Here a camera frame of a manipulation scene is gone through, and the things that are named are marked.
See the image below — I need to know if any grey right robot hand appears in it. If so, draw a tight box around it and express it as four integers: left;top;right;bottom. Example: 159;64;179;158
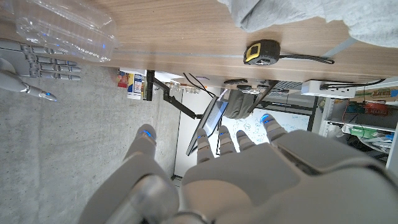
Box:
0;39;82;102

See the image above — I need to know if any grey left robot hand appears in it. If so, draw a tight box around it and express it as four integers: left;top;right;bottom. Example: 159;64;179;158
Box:
77;113;398;224

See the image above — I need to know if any black yellow tape measure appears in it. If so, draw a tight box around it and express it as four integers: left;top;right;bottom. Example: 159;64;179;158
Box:
243;39;335;67

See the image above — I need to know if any grey shirt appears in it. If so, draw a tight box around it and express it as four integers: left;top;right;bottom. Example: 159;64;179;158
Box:
217;0;398;49

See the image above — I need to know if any clear plastic clamshell container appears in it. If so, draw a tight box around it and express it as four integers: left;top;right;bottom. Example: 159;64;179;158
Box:
12;0;121;63

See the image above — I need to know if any computer monitor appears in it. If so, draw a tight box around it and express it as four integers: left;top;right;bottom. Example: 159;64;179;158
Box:
185;96;229;156

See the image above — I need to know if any hanging grey jacket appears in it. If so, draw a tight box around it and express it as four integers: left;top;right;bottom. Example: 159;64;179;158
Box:
223;90;259;120

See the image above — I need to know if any black remote control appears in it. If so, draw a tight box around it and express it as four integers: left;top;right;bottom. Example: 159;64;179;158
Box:
223;78;249;86

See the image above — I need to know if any white wipes canister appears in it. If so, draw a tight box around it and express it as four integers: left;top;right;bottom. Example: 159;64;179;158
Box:
126;73;144;100

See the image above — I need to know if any white shelf cabinet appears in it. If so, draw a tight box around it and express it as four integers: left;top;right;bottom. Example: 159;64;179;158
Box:
310;77;398;169

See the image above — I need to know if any cardboard box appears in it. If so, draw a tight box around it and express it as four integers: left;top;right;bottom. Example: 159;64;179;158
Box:
354;88;398;103

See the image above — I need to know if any whiteboard with black frame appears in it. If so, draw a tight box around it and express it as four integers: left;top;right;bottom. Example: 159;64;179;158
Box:
214;107;318;150

